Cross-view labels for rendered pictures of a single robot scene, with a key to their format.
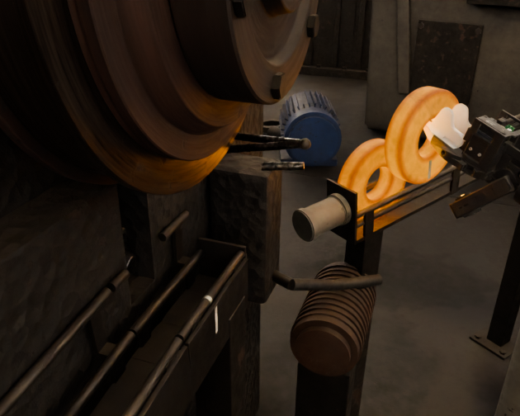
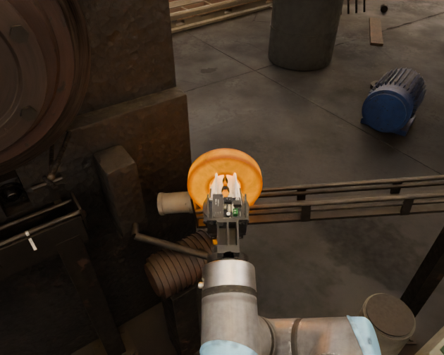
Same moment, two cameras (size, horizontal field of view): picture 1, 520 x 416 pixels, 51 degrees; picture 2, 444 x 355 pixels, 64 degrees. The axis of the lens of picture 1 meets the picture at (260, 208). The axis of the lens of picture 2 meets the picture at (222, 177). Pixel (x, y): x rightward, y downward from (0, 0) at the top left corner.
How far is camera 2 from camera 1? 74 cm
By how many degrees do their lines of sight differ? 33
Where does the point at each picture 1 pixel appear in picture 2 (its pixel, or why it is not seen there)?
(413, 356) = (319, 303)
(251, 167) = (108, 162)
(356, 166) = not seen: hidden behind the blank
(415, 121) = (201, 173)
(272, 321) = (252, 232)
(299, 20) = (10, 110)
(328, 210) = (175, 201)
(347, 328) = (163, 275)
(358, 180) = not seen: hidden behind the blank
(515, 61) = not seen: outside the picture
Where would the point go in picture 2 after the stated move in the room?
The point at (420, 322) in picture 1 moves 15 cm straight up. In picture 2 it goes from (348, 283) to (356, 262)
